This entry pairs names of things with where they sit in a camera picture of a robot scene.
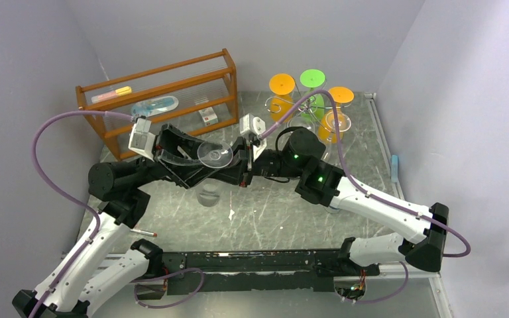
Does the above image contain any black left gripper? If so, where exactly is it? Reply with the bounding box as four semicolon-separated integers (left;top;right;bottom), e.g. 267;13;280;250
132;123;225;189

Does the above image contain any orange plastic goblet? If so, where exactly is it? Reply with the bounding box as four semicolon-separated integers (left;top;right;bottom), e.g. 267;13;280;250
317;86;355;145
268;73;296;122

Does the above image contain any green plastic goblet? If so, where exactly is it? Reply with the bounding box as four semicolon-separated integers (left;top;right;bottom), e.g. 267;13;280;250
298;69;327;124

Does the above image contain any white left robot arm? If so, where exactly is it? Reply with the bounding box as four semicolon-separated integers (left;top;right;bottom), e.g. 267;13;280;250
13;125;199;317

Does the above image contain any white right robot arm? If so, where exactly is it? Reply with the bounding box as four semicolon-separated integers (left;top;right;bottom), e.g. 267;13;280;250
206;127;449;275

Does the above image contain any orange wooden shelf rack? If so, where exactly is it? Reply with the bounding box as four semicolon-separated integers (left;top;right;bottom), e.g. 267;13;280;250
76;48;239;136

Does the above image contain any chrome wine glass rack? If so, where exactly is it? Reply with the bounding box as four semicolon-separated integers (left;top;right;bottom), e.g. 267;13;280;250
262;69;353;137

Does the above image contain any small white box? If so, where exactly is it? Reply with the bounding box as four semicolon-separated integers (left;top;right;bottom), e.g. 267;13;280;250
198;107;219;127

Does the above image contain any red grey marker pen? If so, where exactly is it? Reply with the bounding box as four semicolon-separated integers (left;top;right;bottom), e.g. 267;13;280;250
131;229;158;238

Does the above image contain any yellow pink highlighter pen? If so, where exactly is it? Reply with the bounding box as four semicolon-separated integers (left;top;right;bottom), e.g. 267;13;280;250
91;86;133;103

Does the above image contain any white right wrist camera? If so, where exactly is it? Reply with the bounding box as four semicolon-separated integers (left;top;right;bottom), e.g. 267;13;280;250
239;113;267;163

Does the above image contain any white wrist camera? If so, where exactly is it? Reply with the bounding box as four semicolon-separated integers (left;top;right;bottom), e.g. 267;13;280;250
239;113;267;163
128;117;156;160

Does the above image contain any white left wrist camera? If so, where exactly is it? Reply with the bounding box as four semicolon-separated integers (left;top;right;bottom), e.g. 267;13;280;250
128;117;156;160

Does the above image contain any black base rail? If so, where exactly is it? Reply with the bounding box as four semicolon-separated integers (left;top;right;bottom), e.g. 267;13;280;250
137;249;363;295

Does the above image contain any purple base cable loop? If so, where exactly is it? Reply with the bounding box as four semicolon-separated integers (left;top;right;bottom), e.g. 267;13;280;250
133;268;204;310

